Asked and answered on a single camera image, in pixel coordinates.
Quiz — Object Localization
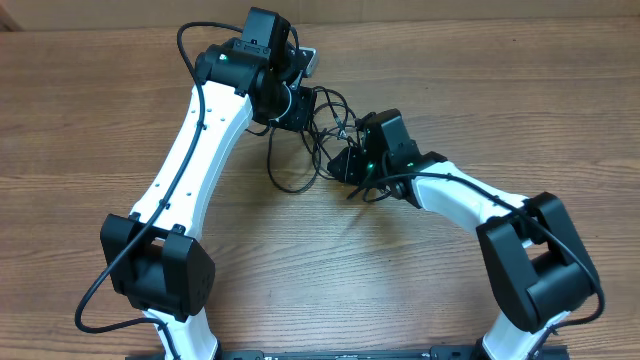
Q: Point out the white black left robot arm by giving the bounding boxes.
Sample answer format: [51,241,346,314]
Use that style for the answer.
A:
[100,7,317,359]

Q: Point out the black cable with USB-A plug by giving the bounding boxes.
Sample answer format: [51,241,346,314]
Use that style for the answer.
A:
[299,85,371,181]

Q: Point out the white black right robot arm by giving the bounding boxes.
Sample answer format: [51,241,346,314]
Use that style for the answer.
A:
[328,109,605,359]

